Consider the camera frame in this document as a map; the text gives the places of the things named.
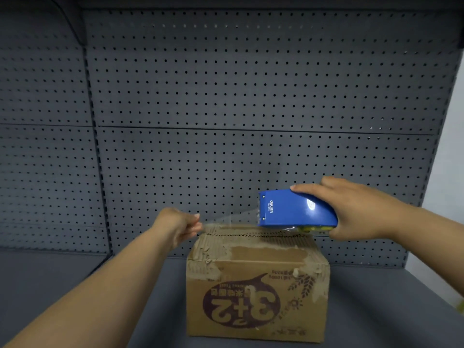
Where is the person's right hand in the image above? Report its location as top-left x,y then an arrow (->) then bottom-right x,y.
290,176 -> 423,242

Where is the person's left hand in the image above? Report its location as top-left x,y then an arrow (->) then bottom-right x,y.
154,207 -> 203,250

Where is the blue tape dispenser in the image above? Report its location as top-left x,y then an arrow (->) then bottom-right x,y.
257,188 -> 339,234

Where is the printed brown cardboard box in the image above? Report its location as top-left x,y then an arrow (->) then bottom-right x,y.
186,223 -> 331,344

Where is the person's left forearm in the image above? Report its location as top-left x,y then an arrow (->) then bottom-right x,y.
0,217 -> 178,348

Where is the grey pegboard back panel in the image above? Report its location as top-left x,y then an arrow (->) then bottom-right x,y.
0,10 -> 111,255
81,9 -> 464,269

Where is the dark grey upper shelf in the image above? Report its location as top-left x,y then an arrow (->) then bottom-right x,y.
0,0 -> 464,13

